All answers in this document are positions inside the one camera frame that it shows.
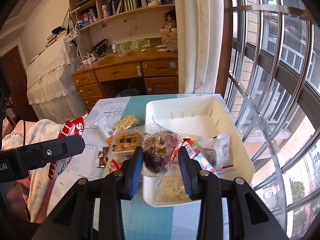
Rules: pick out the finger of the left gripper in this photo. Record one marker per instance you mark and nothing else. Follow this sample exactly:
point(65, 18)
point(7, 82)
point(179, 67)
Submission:
point(16, 162)

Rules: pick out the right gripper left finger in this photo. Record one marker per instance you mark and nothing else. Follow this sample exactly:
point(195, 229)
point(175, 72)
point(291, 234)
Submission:
point(92, 209)

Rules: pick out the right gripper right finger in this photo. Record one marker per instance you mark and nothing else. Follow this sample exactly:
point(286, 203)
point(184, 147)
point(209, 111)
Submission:
point(249, 217)

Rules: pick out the red white small snack packet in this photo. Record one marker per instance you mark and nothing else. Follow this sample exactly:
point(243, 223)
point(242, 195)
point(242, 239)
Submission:
point(114, 164)

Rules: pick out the long red white biscuit pack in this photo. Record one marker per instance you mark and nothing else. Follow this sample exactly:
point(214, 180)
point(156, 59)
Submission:
point(68, 143)

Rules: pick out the brown chocolate candy wrapper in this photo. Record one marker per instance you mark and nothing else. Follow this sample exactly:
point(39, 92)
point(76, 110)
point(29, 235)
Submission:
point(102, 158)

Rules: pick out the white red-edged snack packet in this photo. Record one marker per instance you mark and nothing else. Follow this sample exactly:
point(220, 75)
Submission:
point(217, 151)

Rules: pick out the puffed rice cracker pack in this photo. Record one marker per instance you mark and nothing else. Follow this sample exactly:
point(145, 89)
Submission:
point(170, 191)

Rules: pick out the orange cookie tray pack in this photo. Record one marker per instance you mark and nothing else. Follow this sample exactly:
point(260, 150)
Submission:
point(124, 142)

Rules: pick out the mixed nuts clear bag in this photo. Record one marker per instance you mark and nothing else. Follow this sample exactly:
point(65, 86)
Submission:
point(160, 147)

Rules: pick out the white orange snack bar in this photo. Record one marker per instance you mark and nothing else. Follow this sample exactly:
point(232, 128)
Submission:
point(105, 129)

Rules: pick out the person's left hand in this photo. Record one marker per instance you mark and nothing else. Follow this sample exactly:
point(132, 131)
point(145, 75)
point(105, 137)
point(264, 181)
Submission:
point(16, 202)

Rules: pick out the dark wooden door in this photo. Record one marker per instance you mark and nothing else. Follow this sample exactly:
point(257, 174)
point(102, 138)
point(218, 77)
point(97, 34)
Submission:
point(17, 78)

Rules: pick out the blue white patterned tablecloth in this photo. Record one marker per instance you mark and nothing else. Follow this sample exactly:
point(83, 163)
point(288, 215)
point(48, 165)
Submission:
point(140, 221)

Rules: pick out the white lace covered cabinet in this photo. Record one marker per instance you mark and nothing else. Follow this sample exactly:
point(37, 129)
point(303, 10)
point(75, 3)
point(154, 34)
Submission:
point(51, 90)

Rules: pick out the white plastic storage bin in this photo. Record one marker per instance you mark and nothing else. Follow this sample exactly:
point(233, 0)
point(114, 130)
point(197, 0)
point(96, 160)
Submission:
point(196, 118)

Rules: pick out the metal window security grille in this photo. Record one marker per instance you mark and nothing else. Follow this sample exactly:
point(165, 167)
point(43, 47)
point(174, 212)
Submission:
point(272, 94)

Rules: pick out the plastic bag under desk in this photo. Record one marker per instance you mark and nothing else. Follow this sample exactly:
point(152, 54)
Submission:
point(128, 92)

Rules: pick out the white small bottle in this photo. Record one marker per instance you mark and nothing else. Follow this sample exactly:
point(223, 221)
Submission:
point(114, 49)

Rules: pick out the wooden desk with drawers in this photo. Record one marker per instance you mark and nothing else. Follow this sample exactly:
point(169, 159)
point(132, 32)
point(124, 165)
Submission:
point(151, 72)

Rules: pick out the wooden bookshelf hutch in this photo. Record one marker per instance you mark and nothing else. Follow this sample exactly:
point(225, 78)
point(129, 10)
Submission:
point(140, 22)

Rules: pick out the patterned cardboard box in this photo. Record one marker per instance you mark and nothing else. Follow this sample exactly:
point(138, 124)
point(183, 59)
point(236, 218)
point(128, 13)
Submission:
point(168, 37)

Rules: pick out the doll on desk box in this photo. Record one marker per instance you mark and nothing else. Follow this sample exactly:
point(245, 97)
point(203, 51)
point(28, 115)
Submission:
point(170, 20)

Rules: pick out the cream floral curtain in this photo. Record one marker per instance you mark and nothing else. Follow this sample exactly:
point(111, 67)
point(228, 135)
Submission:
point(199, 32)

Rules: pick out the white charger with cables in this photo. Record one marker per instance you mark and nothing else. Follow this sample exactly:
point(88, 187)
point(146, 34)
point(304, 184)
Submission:
point(87, 59)

